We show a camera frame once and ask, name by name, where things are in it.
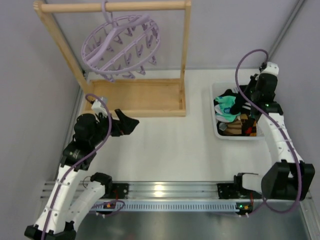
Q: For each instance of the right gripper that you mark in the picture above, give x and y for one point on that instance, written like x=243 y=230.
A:
x=246 y=99

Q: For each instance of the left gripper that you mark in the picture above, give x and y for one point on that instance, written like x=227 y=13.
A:
x=116 y=125

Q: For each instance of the thin black sock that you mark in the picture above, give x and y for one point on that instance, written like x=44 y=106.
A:
x=240 y=106

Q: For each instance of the black sock grey blue marks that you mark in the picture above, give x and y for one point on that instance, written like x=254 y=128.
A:
x=230 y=92

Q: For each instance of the teal patterned sock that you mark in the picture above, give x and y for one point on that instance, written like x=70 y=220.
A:
x=227 y=99
x=223 y=114

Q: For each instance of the brown cream striped sock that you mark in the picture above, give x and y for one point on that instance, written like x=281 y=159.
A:
x=235 y=128

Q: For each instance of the purple round clip hanger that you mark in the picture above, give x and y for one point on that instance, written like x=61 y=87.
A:
x=121 y=46

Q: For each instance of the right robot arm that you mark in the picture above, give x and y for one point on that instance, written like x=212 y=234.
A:
x=289 y=178

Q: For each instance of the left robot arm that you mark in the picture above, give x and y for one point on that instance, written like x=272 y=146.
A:
x=62 y=215

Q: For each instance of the white plastic basket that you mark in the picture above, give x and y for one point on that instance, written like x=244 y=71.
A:
x=217 y=89

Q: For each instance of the black sock white stripes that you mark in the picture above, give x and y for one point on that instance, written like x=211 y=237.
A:
x=221 y=127

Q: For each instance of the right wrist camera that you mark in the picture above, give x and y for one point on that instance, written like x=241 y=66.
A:
x=269 y=68

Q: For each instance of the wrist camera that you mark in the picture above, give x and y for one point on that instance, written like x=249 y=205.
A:
x=269 y=68
x=97 y=107

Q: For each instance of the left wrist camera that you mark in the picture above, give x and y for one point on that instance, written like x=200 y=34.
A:
x=97 y=107

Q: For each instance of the wooden hanger rack frame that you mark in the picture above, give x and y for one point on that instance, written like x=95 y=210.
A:
x=144 y=96

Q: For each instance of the aluminium mounting rail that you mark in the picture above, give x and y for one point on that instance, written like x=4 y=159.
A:
x=218 y=198

